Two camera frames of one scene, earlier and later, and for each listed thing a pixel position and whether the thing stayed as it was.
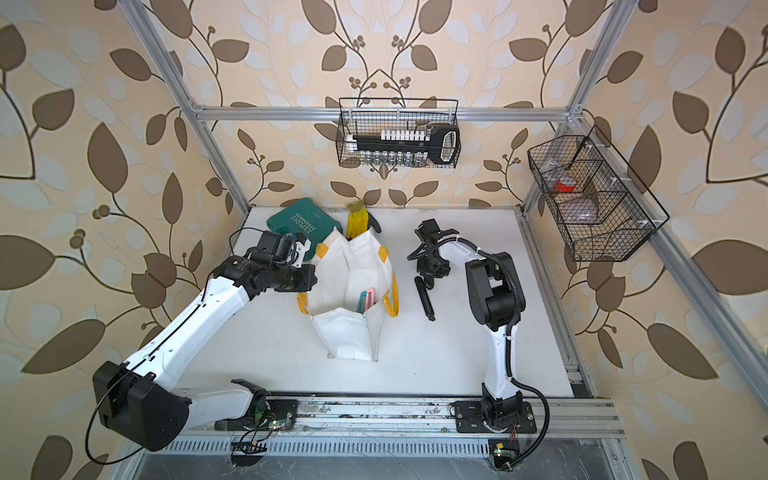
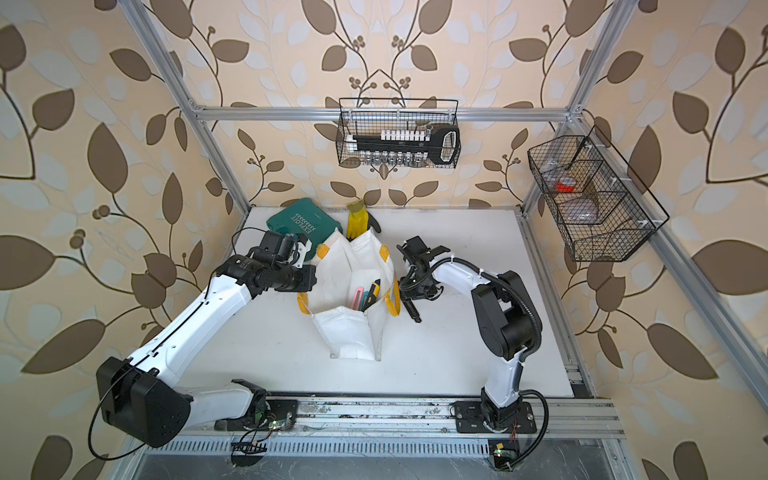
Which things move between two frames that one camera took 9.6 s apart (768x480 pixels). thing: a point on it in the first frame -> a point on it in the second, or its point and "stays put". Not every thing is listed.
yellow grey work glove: [359, 220] stays put
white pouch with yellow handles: [356, 283] stays put
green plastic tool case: [307, 218] stays put
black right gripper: [424, 272] -> [406, 293]
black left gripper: [307, 276] stays put
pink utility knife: [371, 298] -> [357, 299]
